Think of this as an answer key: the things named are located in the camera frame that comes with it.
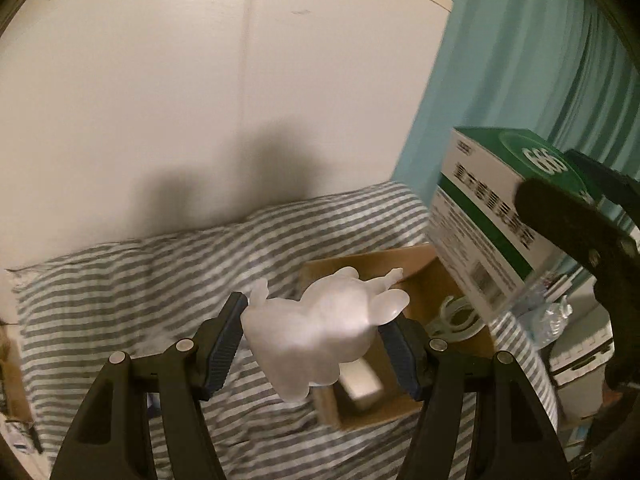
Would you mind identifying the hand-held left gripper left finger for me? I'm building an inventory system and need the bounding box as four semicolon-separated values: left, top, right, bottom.
50;291;249;480

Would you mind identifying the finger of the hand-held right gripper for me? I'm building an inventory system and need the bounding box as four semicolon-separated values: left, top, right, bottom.
515;149;640;391

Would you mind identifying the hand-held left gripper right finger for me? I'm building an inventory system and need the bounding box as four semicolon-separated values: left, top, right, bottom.
377;319;572;480

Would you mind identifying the brown cardboard box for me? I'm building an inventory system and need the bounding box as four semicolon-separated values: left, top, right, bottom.
299;243;496;432

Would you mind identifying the white plush toy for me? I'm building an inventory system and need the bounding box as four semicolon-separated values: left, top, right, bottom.
240;267;411;403

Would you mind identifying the green and white carton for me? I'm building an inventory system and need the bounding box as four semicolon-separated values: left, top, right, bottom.
424;126;599;322

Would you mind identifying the small white box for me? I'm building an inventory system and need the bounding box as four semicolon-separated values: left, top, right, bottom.
336;358;385;409

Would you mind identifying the grey striped bedsheet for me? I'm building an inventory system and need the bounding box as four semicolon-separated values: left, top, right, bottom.
5;180;561;480

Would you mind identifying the clear plastic bag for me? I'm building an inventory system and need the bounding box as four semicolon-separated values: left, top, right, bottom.
510;255;596;353

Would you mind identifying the white storage box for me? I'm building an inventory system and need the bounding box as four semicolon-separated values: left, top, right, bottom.
547;305;615;401

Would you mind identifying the teal curtain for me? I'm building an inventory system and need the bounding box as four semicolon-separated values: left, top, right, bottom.
391;0;640;241

